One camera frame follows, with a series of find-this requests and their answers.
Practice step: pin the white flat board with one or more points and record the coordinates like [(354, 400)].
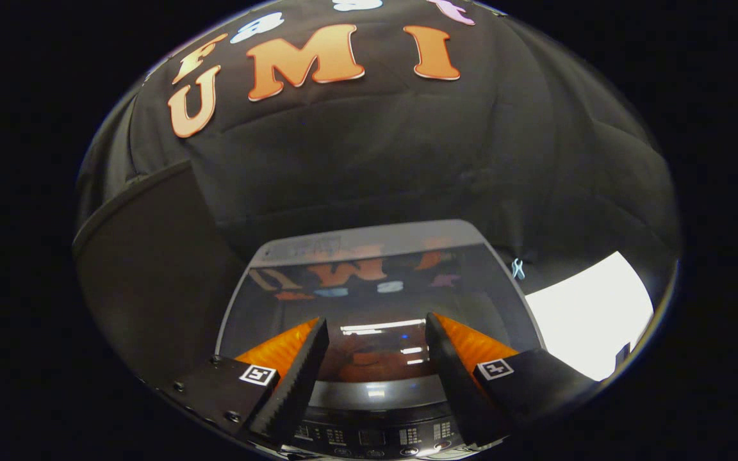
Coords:
[(590, 314)]

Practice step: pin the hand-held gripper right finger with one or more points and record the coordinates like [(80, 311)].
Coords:
[(459, 384)]

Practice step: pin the light blue clip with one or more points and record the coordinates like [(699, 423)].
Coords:
[(518, 269)]

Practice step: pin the grey washing machine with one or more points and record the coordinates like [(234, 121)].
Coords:
[(375, 436)]

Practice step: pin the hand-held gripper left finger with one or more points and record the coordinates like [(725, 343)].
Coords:
[(292, 384)]

